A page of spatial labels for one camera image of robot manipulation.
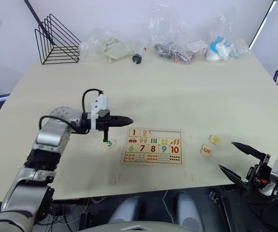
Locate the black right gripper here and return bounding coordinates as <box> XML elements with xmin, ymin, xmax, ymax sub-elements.
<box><xmin>218</xmin><ymin>142</ymin><xmax>273</xmax><ymax>193</ymax></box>

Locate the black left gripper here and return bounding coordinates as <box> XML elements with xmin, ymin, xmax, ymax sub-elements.
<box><xmin>96</xmin><ymin>115</ymin><xmax>134</xmax><ymax>144</ymax></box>

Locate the green number 3 tile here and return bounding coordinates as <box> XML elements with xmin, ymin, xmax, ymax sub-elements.
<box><xmin>102</xmin><ymin>139</ymin><xmax>118</xmax><ymax>149</ymax></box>

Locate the yellow number 4 tile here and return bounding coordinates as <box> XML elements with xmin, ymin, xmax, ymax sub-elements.
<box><xmin>208</xmin><ymin>134</ymin><xmax>222</xmax><ymax>146</ymax></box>

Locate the orange number 5 tile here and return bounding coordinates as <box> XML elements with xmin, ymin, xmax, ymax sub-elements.
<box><xmin>199</xmin><ymin>144</ymin><xmax>213</xmax><ymax>158</ymax></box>

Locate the wooden number puzzle board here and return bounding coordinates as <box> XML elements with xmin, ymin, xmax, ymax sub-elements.
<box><xmin>120</xmin><ymin>128</ymin><xmax>186</xmax><ymax>167</ymax></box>

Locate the black box under table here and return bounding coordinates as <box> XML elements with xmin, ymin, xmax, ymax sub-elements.
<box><xmin>208</xmin><ymin>190</ymin><xmax>245</xmax><ymax>232</ymax></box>

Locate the grey rounded shell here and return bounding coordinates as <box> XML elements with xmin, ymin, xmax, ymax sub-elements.
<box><xmin>108</xmin><ymin>195</ymin><xmax>146</xmax><ymax>225</ymax></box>
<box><xmin>175</xmin><ymin>191</ymin><xmax>205</xmax><ymax>232</ymax></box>

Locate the plastic bag with beige cloth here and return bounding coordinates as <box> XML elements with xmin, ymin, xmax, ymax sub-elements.
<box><xmin>80</xmin><ymin>28</ymin><xmax>135</xmax><ymax>64</ymax></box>

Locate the large clear plastic syringe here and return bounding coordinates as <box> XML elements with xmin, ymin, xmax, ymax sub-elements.
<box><xmin>132</xmin><ymin>38</ymin><xmax>150</xmax><ymax>66</ymax></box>

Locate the grey robot torso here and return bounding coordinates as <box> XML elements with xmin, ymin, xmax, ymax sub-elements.
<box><xmin>77</xmin><ymin>218</ymin><xmax>180</xmax><ymax>232</ymax></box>

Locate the plastic bag with blue-white items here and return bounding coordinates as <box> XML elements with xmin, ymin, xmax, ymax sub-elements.
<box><xmin>204</xmin><ymin>11</ymin><xmax>250</xmax><ymax>64</ymax></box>

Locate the black slanted pole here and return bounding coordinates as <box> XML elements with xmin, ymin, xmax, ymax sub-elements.
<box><xmin>24</xmin><ymin>0</ymin><xmax>56</xmax><ymax>45</ymax></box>

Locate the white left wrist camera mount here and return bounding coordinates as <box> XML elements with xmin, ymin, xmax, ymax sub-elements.
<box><xmin>90</xmin><ymin>93</ymin><xmax>111</xmax><ymax>131</ymax></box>

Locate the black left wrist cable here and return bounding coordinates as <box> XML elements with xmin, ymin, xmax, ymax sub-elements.
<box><xmin>82</xmin><ymin>88</ymin><xmax>105</xmax><ymax>115</ymax></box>

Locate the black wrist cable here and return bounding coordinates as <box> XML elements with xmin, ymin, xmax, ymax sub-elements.
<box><xmin>256</xmin><ymin>192</ymin><xmax>278</xmax><ymax>229</ymax></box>
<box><xmin>82</xmin><ymin>88</ymin><xmax>105</xmax><ymax>115</ymax></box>

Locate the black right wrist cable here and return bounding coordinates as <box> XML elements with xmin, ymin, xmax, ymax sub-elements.
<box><xmin>256</xmin><ymin>192</ymin><xmax>278</xmax><ymax>229</ymax></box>

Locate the white cable under table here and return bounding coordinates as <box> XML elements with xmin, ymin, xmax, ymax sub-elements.
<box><xmin>162</xmin><ymin>190</ymin><xmax>175</xmax><ymax>219</ymax></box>

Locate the black wire file rack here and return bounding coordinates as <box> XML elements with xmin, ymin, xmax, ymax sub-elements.
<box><xmin>34</xmin><ymin>13</ymin><xmax>82</xmax><ymax>65</ymax></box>

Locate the plastic bag with cables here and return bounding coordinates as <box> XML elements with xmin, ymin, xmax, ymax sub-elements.
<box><xmin>148</xmin><ymin>1</ymin><xmax>209</xmax><ymax>65</ymax></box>

